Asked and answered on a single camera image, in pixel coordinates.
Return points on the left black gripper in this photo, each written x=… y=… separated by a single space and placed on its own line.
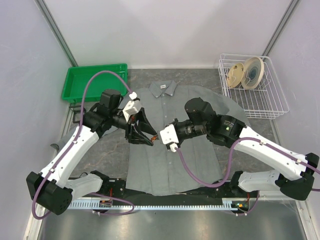
x=144 y=125

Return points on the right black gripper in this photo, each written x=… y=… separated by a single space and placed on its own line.
x=180 y=141

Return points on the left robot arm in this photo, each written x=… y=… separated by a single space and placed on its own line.
x=52 y=187

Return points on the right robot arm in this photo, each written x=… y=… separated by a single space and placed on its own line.
x=292 y=173

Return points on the beige plate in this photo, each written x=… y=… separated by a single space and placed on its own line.
x=235 y=75

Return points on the green plastic tray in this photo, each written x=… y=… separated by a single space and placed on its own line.
x=78 y=77

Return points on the beige bowl blue centre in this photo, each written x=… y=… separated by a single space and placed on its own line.
x=253 y=73

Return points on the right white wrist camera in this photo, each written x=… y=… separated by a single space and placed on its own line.
x=172 y=147

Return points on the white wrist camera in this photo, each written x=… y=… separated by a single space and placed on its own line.
x=172 y=147
x=132 y=107

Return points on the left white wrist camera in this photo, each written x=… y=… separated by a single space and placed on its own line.
x=132 y=107

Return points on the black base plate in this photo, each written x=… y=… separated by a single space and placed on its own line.
x=116 y=188

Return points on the blue-white cable duct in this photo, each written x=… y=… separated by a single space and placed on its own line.
x=89 y=203

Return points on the white wire basket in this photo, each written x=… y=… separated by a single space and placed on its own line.
x=266 y=101

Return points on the aluminium frame rail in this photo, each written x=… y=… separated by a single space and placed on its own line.
x=270 y=216

